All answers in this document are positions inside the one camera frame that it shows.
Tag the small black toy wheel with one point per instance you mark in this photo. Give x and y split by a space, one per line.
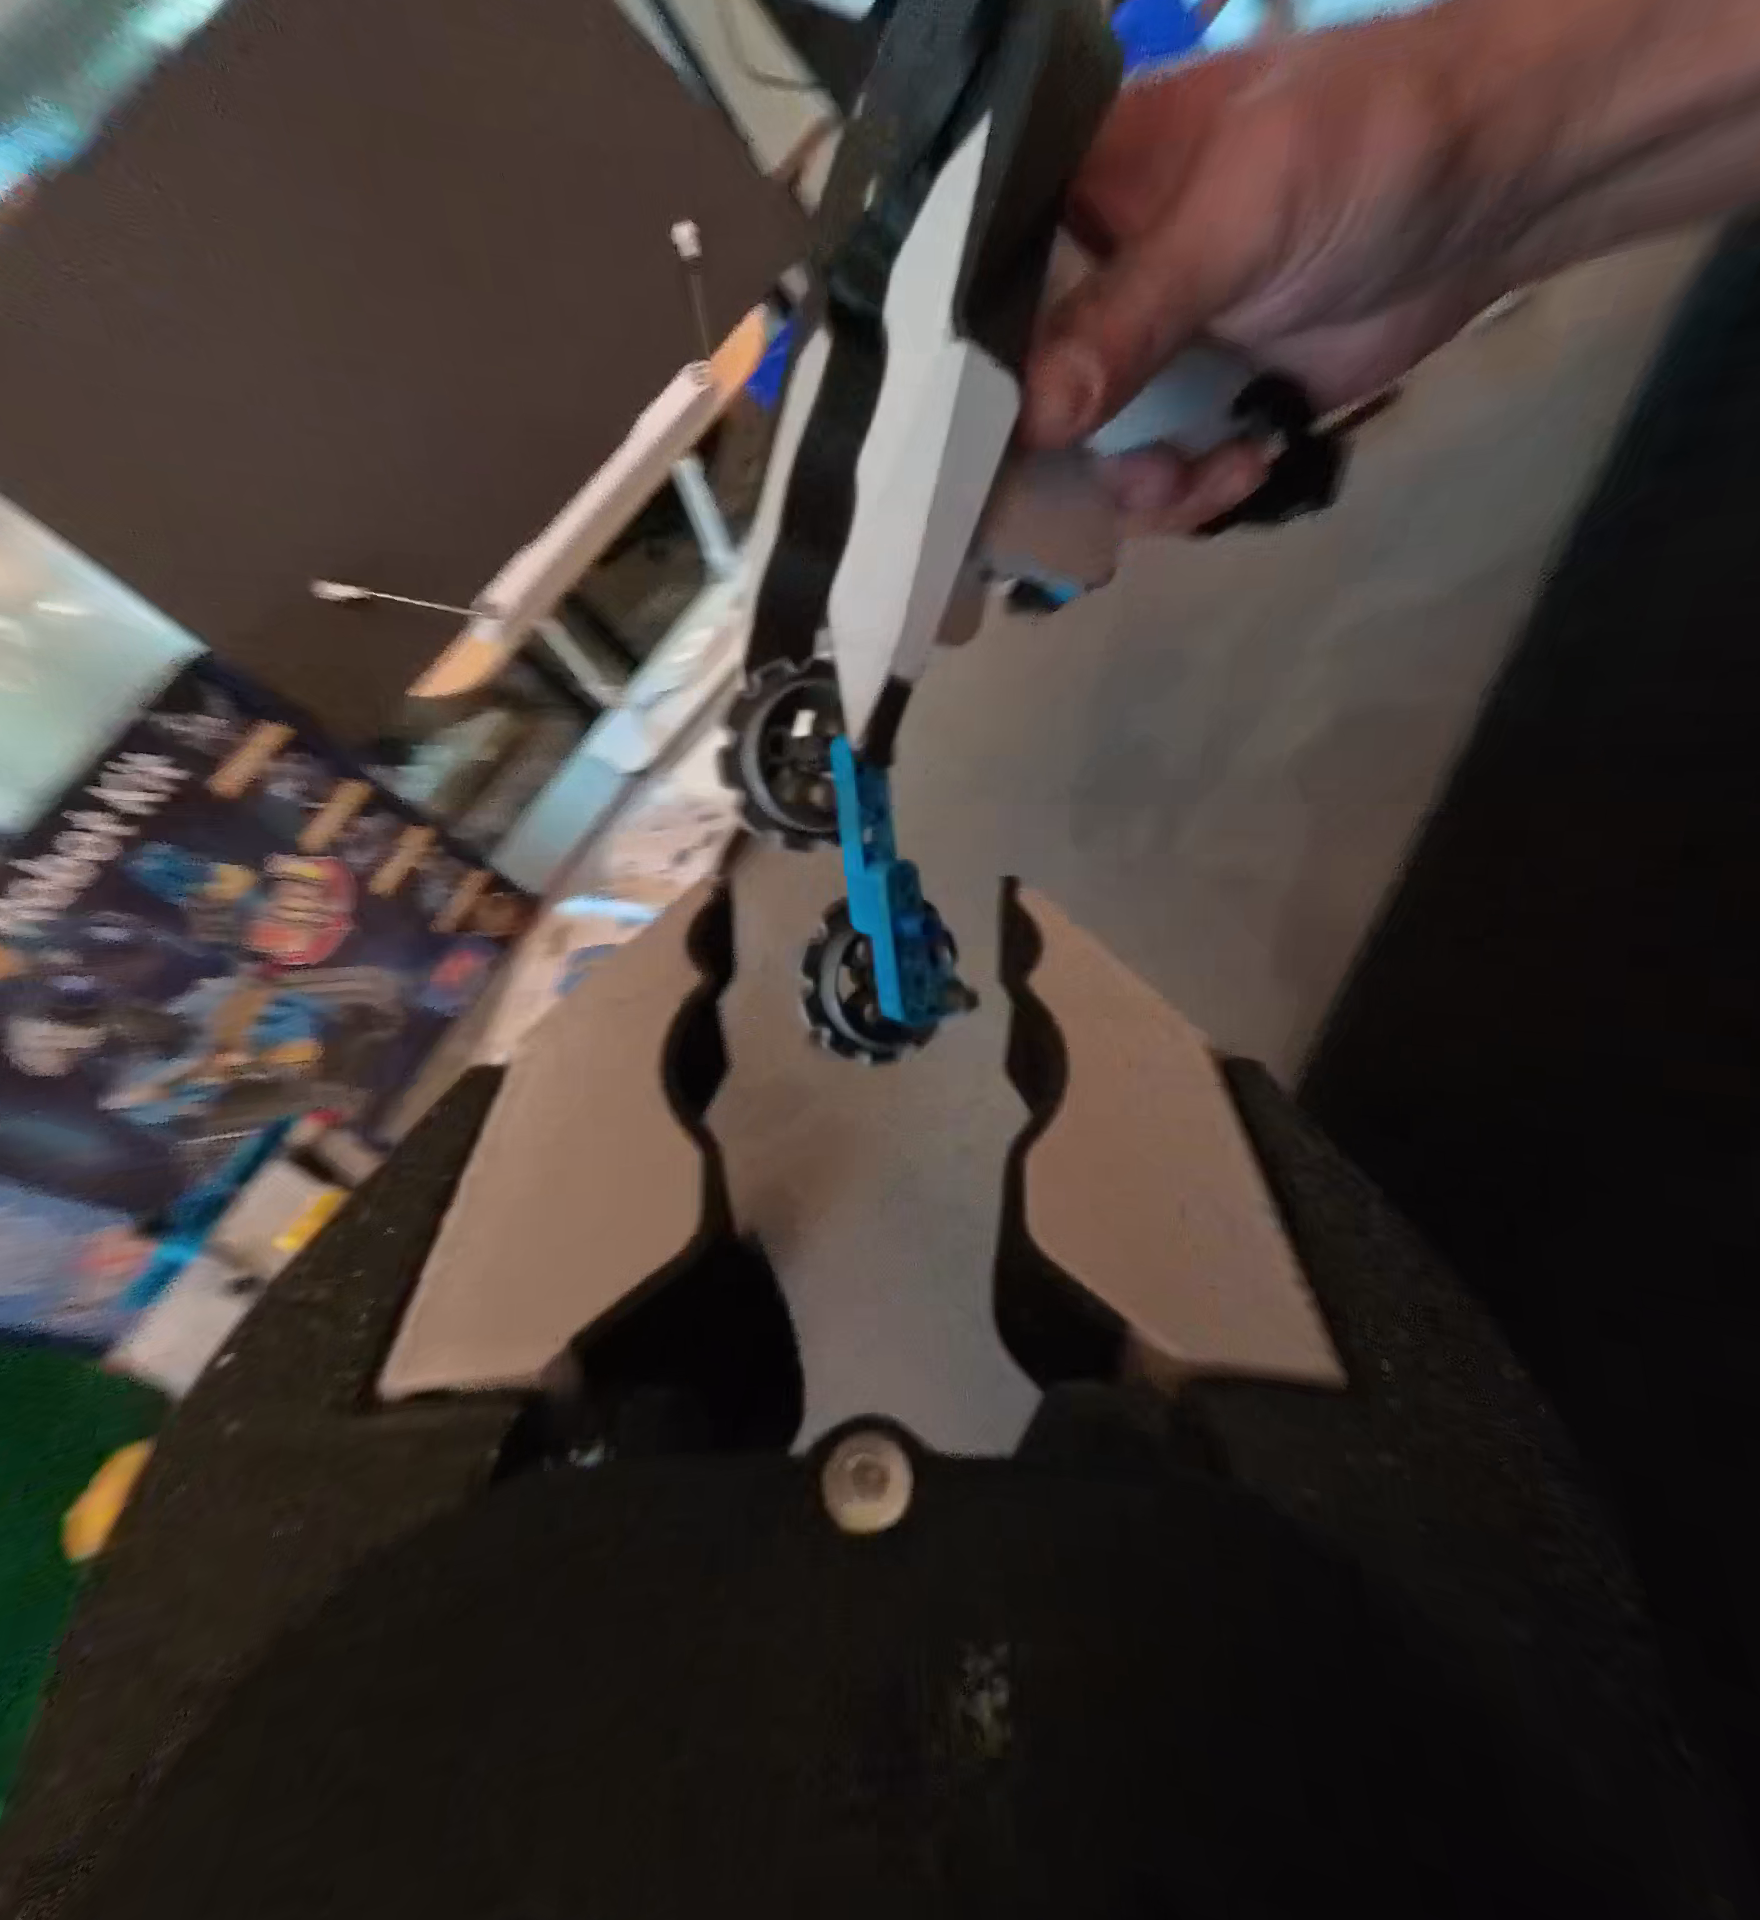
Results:
856 996

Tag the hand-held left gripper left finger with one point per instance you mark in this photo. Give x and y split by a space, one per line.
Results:
564 1183

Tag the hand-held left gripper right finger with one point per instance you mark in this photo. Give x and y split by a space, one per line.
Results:
1180 1200

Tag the blue toy building beam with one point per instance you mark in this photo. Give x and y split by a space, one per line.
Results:
880 885

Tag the green plastic bin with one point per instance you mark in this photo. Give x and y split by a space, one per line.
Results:
11 1576

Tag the large black toy wheel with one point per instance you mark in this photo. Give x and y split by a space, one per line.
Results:
783 757

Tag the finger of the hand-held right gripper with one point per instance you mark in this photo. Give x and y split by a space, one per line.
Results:
926 450
813 494

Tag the person's right hand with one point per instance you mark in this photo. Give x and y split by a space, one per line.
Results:
1271 223

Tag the robot kit cardboard box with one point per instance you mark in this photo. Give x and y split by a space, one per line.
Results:
206 975

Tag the blue grey toy robot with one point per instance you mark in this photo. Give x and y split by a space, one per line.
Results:
220 1215

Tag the dark divider panel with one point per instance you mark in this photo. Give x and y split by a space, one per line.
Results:
338 328

